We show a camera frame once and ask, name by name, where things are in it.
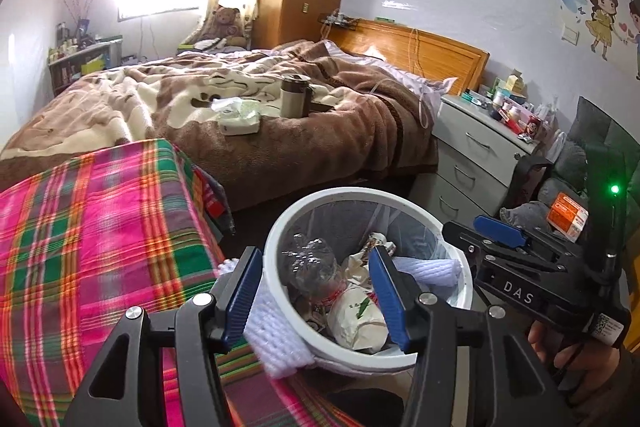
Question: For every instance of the cartoon children wall sticker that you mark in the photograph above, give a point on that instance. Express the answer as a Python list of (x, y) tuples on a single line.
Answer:
[(602, 17)]

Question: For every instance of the clear plastic bottle red label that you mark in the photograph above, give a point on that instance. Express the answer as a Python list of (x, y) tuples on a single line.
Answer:
[(310, 262)]

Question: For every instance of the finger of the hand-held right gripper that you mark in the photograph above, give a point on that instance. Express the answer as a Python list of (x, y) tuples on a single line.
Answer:
[(462, 234), (500, 229)]

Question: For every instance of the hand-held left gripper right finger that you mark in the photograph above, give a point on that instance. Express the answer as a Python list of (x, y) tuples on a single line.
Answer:
[(387, 302)]

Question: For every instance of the nightstand bottles and boxes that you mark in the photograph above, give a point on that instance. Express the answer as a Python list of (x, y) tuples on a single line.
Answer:
[(510, 112)]

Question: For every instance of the white wall switch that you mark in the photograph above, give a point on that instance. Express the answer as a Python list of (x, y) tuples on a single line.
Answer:
[(571, 35)]

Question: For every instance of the orange white box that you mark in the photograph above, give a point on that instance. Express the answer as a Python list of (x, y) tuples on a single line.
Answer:
[(567, 216)]

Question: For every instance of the wooden headboard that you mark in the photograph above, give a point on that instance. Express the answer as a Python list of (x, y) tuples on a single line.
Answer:
[(430, 57)]

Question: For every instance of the brown cream fleece blanket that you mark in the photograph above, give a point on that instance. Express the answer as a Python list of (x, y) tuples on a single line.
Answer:
[(300, 147)]

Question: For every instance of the white paper tissue pack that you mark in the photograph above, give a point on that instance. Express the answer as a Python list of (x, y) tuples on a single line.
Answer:
[(355, 317)]

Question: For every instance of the small black wall shelf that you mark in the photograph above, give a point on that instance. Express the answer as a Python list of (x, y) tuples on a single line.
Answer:
[(340, 21)]

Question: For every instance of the cluttered low shelf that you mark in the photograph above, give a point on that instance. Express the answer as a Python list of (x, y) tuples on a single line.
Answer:
[(80, 67)]

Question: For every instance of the person's right forearm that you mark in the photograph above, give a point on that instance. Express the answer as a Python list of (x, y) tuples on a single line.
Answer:
[(610, 392)]

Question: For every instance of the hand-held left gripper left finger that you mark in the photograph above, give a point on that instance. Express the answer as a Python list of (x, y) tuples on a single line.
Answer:
[(245, 297)]

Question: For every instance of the small white foam net sleeve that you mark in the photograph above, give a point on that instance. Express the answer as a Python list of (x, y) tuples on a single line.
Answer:
[(430, 272)]

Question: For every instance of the dark flat object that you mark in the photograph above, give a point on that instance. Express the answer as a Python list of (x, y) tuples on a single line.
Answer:
[(322, 108)]

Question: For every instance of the person's right hand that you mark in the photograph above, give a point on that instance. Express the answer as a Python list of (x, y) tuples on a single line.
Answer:
[(535, 337)]

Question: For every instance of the brown teddy bear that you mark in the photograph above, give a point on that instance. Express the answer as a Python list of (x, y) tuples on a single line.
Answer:
[(225, 24)]

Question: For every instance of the white trash bin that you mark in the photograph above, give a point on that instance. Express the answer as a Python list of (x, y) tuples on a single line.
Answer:
[(325, 217)]

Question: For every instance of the pink green plaid blanket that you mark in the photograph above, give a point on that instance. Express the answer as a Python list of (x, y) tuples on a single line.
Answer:
[(100, 257)]

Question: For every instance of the white nightstand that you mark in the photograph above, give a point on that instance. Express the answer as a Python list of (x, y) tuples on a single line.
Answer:
[(475, 157)]

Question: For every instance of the decorative dry branches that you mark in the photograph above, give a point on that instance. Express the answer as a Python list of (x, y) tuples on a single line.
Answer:
[(80, 4)]

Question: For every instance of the steel thermos cup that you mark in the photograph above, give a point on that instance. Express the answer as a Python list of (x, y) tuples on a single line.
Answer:
[(294, 99)]

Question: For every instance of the white tissue box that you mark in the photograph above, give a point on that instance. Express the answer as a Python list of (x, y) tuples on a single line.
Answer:
[(240, 122)]

